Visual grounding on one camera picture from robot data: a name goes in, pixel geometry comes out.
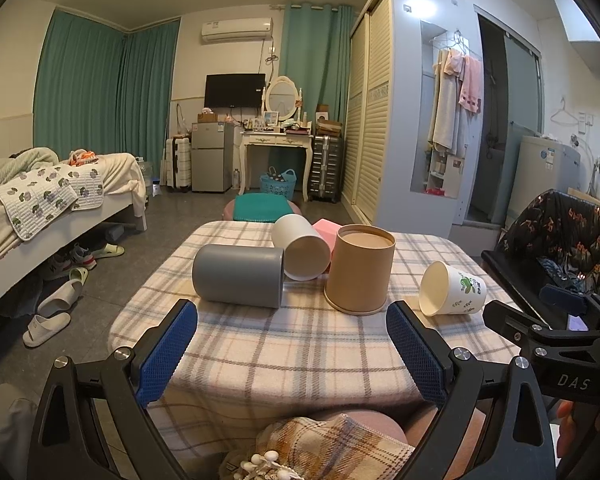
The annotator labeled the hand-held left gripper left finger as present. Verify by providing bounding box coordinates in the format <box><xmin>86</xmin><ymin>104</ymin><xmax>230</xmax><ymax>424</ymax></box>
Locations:
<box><xmin>27</xmin><ymin>299</ymin><xmax>198</xmax><ymax>480</ymax></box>

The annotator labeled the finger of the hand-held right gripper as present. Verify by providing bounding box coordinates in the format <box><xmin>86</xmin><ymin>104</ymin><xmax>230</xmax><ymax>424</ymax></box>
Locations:
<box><xmin>482</xmin><ymin>299</ymin><xmax>556</xmax><ymax>348</ymax></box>
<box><xmin>539</xmin><ymin>284</ymin><xmax>600</xmax><ymax>321</ymax></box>

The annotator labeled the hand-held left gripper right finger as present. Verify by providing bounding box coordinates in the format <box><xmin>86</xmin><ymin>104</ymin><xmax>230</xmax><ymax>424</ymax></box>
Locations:
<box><xmin>380</xmin><ymin>301</ymin><xmax>561</xmax><ymax>480</ymax></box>

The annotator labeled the white paper cup green print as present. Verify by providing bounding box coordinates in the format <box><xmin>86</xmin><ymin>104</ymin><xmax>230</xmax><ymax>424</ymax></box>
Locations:
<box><xmin>419</xmin><ymin>260</ymin><xmax>488</xmax><ymax>317</ymax></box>

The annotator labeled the brown kraft paper cup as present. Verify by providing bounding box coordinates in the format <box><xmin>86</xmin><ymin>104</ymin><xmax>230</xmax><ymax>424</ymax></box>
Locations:
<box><xmin>324</xmin><ymin>224</ymin><xmax>397</xmax><ymax>317</ymax></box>

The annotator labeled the grey plastic cup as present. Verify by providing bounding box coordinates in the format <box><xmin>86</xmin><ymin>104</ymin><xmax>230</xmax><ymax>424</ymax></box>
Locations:
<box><xmin>192</xmin><ymin>243</ymin><xmax>286</xmax><ymax>309</ymax></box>

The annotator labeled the plain white cup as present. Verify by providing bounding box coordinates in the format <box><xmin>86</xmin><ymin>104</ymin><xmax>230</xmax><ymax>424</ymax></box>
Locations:
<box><xmin>271</xmin><ymin>214</ymin><xmax>332</xmax><ymax>281</ymax></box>

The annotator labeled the person's right hand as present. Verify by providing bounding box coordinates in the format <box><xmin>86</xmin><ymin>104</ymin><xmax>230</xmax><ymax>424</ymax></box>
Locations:
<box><xmin>555</xmin><ymin>400</ymin><xmax>577</xmax><ymax>456</ymax></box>

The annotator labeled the black floral fabric chair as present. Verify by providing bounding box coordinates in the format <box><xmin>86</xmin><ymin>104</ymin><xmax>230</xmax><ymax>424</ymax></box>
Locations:
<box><xmin>480</xmin><ymin>189</ymin><xmax>600</xmax><ymax>331</ymax></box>

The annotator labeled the plaid tablecloth table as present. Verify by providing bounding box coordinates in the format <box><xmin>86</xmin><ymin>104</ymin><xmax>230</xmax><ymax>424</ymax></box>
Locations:
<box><xmin>107</xmin><ymin>220</ymin><xmax>526</xmax><ymax>436</ymax></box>

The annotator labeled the yellow-green slipper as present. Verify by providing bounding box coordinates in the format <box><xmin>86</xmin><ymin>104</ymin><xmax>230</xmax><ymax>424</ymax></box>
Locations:
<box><xmin>91</xmin><ymin>243</ymin><xmax>126</xmax><ymax>260</ymax></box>

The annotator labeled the white slipper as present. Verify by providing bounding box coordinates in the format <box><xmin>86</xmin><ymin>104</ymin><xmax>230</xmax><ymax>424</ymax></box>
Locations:
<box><xmin>22</xmin><ymin>312</ymin><xmax>72</xmax><ymax>348</ymax></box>
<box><xmin>36</xmin><ymin>280</ymin><xmax>84</xmax><ymax>318</ymax></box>

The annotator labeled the white washing machine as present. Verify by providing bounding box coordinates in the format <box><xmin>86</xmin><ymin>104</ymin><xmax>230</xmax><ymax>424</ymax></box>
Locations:
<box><xmin>506</xmin><ymin>135</ymin><xmax>581</xmax><ymax>233</ymax></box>

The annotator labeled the beige plaid cloth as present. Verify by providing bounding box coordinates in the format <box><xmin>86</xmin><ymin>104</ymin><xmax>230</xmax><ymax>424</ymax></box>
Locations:
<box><xmin>255</xmin><ymin>412</ymin><xmax>416</xmax><ymax>480</ymax></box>

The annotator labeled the white sneaker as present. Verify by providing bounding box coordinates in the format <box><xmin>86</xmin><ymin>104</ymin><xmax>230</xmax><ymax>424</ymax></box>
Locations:
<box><xmin>70</xmin><ymin>244</ymin><xmax>97</xmax><ymax>270</ymax></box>

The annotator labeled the white flower ornament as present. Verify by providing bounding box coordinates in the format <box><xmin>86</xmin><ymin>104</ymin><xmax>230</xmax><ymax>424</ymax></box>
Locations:
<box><xmin>240</xmin><ymin>450</ymin><xmax>301</xmax><ymax>480</ymax></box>

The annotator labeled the pink box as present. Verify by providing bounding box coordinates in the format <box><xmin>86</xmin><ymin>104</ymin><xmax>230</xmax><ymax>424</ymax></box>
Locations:
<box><xmin>312</xmin><ymin>218</ymin><xmax>343</xmax><ymax>275</ymax></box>

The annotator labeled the bed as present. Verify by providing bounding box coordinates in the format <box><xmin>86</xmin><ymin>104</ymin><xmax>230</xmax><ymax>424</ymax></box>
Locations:
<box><xmin>0</xmin><ymin>147</ymin><xmax>148</xmax><ymax>318</ymax></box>

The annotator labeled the green cushion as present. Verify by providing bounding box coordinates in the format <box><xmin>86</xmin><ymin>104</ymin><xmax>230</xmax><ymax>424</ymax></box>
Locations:
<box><xmin>233</xmin><ymin>195</ymin><xmax>292</xmax><ymax>225</ymax></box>

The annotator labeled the clear water jug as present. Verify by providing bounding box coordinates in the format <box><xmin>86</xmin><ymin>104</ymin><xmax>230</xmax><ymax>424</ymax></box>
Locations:
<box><xmin>139</xmin><ymin>158</ymin><xmax>157</xmax><ymax>197</ymax></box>

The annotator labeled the white suitcase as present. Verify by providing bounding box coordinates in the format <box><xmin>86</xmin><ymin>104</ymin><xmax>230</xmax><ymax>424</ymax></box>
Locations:
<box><xmin>166</xmin><ymin>136</ymin><xmax>193</xmax><ymax>193</ymax></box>

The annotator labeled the grey mini fridge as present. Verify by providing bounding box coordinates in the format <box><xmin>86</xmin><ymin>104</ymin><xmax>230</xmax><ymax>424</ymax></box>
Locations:
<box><xmin>191</xmin><ymin>122</ymin><xmax>235</xmax><ymax>193</ymax></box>

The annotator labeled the blue plastic basket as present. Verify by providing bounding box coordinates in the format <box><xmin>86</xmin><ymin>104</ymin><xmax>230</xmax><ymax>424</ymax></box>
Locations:
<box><xmin>260</xmin><ymin>169</ymin><xmax>298</xmax><ymax>199</ymax></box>

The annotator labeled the glass bathroom door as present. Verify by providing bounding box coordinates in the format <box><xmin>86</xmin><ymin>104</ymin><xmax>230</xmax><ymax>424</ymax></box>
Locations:
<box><xmin>502</xmin><ymin>34</ymin><xmax>542</xmax><ymax>173</ymax></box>

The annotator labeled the floral patterned quilt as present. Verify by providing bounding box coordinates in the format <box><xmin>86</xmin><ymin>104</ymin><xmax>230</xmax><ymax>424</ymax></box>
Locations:
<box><xmin>0</xmin><ymin>162</ymin><xmax>105</xmax><ymax>242</ymax></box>

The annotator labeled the silver suitcase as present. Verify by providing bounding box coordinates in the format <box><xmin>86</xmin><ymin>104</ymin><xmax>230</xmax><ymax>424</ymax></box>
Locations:
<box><xmin>309</xmin><ymin>135</ymin><xmax>344</xmax><ymax>204</ymax></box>

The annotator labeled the beige towel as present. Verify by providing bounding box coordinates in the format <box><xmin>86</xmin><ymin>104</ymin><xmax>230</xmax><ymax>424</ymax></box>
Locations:
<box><xmin>427</xmin><ymin>49</ymin><xmax>468</xmax><ymax>153</ymax></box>

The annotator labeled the pink towel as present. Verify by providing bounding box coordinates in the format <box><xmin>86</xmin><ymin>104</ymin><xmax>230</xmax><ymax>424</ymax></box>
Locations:
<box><xmin>444</xmin><ymin>50</ymin><xmax>483</xmax><ymax>114</ymax></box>

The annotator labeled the white vanity table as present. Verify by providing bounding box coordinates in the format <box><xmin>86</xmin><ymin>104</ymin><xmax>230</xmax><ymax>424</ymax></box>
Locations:
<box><xmin>239</xmin><ymin>127</ymin><xmax>314</xmax><ymax>202</ymax></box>

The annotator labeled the light green blanket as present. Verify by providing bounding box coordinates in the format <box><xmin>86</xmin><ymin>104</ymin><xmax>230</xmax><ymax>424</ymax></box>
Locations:
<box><xmin>0</xmin><ymin>146</ymin><xmax>59</xmax><ymax>196</ymax></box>

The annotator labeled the white slatted wardrobe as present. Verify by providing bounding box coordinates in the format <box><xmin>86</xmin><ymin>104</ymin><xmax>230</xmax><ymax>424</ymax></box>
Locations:
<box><xmin>341</xmin><ymin>0</ymin><xmax>463</xmax><ymax>226</ymax></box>

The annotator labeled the green curtain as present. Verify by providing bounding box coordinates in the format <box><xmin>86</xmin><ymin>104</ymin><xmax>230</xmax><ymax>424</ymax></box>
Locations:
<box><xmin>120</xmin><ymin>16</ymin><xmax>181</xmax><ymax>173</ymax></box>
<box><xmin>278</xmin><ymin>2</ymin><xmax>356</xmax><ymax>126</ymax></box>
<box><xmin>32</xmin><ymin>8</ymin><xmax>128</xmax><ymax>161</ymax></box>

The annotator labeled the black television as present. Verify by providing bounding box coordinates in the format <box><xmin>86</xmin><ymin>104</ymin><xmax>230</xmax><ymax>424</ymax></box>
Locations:
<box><xmin>204</xmin><ymin>73</ymin><xmax>266</xmax><ymax>109</ymax></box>

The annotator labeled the oval white mirror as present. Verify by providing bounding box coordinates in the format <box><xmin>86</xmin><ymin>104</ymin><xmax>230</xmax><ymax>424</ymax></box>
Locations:
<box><xmin>265</xmin><ymin>76</ymin><xmax>303</xmax><ymax>122</ymax></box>

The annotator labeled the white air conditioner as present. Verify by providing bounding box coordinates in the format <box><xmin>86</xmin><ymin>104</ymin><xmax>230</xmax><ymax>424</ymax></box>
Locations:
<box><xmin>200</xmin><ymin>17</ymin><xmax>274</xmax><ymax>44</ymax></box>

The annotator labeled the wire clothes hanger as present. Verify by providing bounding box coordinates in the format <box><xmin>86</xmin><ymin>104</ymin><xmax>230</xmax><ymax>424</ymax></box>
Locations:
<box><xmin>551</xmin><ymin>96</ymin><xmax>581</xmax><ymax>128</ymax></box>

